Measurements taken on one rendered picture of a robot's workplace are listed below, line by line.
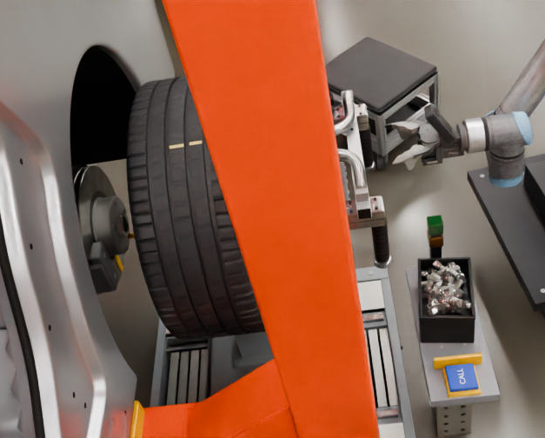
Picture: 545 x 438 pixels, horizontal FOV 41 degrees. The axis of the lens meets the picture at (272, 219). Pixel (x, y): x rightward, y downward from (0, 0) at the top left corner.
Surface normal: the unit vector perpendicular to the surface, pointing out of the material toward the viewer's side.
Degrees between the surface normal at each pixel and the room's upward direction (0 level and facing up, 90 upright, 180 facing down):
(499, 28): 0
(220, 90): 90
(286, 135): 90
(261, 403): 36
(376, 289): 0
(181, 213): 47
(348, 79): 0
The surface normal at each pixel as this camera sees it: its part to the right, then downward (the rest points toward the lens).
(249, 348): 0.02, 0.72
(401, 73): -0.18, -0.68
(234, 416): -0.72, -0.48
